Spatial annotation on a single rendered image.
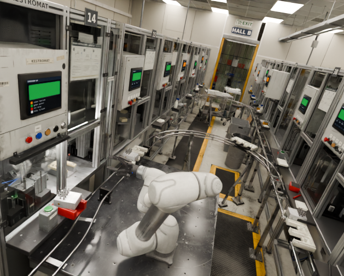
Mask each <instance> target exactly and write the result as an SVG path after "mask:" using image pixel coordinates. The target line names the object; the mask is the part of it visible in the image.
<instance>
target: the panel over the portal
mask: <svg viewBox="0 0 344 276"><path fill-rule="evenodd" d="M236 19H241V20H247V21H253V24H252V28H250V27H245V26H239V25H235V22H236ZM262 22H263V21H262V20H259V19H253V18H248V17H244V16H238V15H231V14H229V15H228V19H227V22H226V26H225V30H224V35H230V36H235V37H241V38H246V39H252V40H255V41H256V40H257V38H258V34H259V31H260V28H261V24H262ZM232 26H236V27H241V28H247V29H251V30H253V32H252V35H251V37H247V36H241V35H237V34H232V33H231V29H232Z"/></svg>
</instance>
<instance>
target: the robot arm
mask: <svg viewBox="0 0 344 276"><path fill-rule="evenodd" d="M108 158H110V159H114V160H118V161H120V162H121V163H123V164H124V165H125V169H120V170H117V168H114V167H111V166H108V167H107V169H109V170H111V171H113V172H115V173H116V175H119V176H126V177H128V178H129V177H130V175H133V176H136V177H137V178H139V179H142V180H144V185H143V188H142V189H141V192H140V194H139V197H138V202H137V208H138V210H139V211H140V212H142V213H145V215H144V217H143V218H142V220H141V221H138V222H136V223H135V224H133V225H132V226H131V227H129V228H128V229H126V230H124V231H122V232H121V233H120V234H119V236H118V237H117V247H118V251H119V254H121V255H122V256H126V257H134V256H139V255H143V254H146V257H151V258H154V259H156V260H159V261H162V262H164V263H166V264H168V265H169V266H171V265H172V263H173V256H174V253H175V250H176V248H177V246H178V243H177V239H178V234H179V227H178V223H177V221H176V219H175V218H174V217H173V216H172V215H170V213H172V212H175V211H177V210H178V209H180V208H182V207H184V206H186V205H187V204H188V203H191V202H194V201H197V200H201V199H205V198H207V197H215V196H217V195H218V194H219V193H220V192H221V190H222V182H221V180H220V179H219V178H218V177H217V176H215V175H214V174H211V173H208V172H194V171H192V172H173V173H169V174H166V173H165V172H163V171H161V170H159V169H155V168H148V167H145V166H142V165H140V166H139V165H134V164H132V159H128V158H126V157H124V156H122V155H119V156H118V157H117V156H110V155H109V156H108ZM128 162H129V163H128ZM123 172H125V173H123ZM126 172H127V173H128V174H126Z"/></svg>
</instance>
